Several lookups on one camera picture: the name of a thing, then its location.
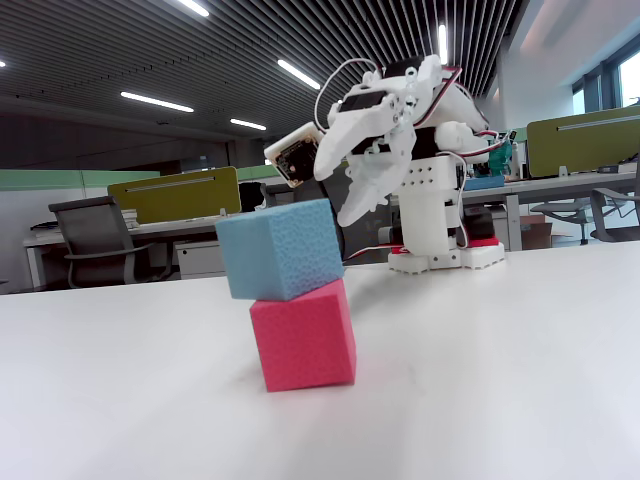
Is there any flat blue box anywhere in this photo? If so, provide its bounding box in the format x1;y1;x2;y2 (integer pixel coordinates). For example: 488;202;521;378
464;174;506;191

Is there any brown cardboard box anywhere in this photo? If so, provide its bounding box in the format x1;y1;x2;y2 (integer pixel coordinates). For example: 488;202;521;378
519;215;554;251

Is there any gray mesh office chair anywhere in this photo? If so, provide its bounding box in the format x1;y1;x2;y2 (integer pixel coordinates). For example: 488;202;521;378
589;159;640;244
529;197;594;246

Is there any white office desk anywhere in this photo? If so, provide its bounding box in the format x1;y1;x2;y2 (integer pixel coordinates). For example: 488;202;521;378
462;172;639;251
23;209;231;291

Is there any dark gray office chair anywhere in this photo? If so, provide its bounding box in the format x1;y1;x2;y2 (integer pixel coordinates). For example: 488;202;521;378
262;169;396;261

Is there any black backpack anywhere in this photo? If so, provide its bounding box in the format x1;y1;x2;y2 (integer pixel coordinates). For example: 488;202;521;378
238;182;267;215

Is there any olive green desk divider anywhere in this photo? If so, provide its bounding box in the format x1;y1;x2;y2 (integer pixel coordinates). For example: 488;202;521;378
526;105;640;180
107;166;242;225

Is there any white drawer cabinet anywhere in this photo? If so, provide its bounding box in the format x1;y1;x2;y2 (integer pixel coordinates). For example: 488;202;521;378
174;239;230;280

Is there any white red robot base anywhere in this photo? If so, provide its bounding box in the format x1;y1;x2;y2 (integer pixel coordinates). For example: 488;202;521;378
387;234;506;275

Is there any light green partition panel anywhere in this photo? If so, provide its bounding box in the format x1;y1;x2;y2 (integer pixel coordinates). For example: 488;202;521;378
0;168;161;192

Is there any red foam cube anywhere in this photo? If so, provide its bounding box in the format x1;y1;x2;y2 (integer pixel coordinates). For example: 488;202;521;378
249;277;358;394

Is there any white servo cable loop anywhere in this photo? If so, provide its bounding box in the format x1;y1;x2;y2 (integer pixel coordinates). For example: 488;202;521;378
313;58;386;134

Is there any green bag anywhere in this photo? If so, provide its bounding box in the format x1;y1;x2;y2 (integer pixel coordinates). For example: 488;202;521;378
487;142;516;177

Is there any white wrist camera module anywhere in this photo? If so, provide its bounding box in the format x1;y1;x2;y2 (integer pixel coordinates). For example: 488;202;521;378
263;122;327;190

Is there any blue foam cube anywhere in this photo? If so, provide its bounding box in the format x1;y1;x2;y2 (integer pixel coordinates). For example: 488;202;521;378
214;197;346;302

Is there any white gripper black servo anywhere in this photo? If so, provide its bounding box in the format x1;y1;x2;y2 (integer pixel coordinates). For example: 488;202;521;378
313;54;444;226

